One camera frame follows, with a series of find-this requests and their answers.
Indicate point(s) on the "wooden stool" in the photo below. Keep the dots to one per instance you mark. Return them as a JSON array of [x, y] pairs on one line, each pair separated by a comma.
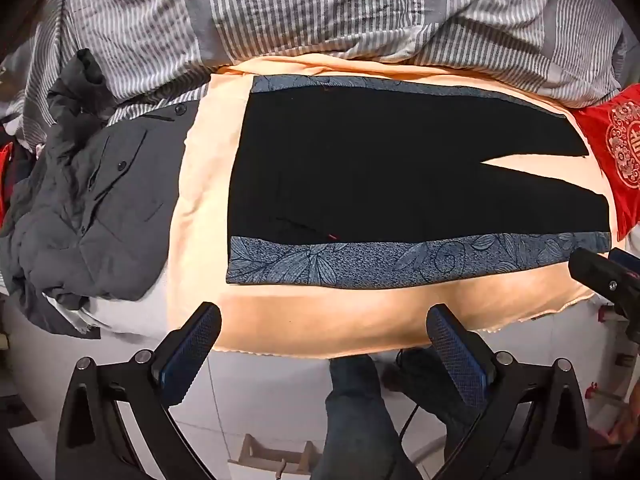
[[265, 457]]

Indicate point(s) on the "red cloth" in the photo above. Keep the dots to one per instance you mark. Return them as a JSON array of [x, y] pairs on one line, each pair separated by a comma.
[[4, 185]]

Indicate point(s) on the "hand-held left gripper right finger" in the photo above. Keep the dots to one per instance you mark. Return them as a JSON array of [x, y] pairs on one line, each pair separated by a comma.
[[457, 360]]

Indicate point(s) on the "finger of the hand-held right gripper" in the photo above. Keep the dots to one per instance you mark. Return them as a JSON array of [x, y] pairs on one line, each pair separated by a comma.
[[595, 275], [622, 261]]

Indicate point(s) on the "dark grey jacket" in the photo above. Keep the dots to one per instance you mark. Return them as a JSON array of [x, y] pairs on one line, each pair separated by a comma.
[[115, 185]]

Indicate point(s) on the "peach blanket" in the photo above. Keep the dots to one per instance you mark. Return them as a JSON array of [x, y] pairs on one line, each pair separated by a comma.
[[310, 320]]

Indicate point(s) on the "grey striped duvet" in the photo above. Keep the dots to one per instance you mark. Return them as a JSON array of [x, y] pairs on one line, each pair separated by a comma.
[[300, 5]]

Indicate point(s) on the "white bed sheet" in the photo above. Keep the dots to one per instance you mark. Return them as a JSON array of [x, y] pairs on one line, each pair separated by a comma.
[[130, 312]]

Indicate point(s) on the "red cushion with gold print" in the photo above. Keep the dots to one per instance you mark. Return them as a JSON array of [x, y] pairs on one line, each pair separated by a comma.
[[597, 125]]

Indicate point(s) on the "black pants with blue trim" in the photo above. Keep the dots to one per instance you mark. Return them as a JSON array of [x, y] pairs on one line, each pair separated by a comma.
[[375, 175]]

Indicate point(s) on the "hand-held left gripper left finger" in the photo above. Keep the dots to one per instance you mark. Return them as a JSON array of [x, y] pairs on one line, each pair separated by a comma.
[[192, 355]]

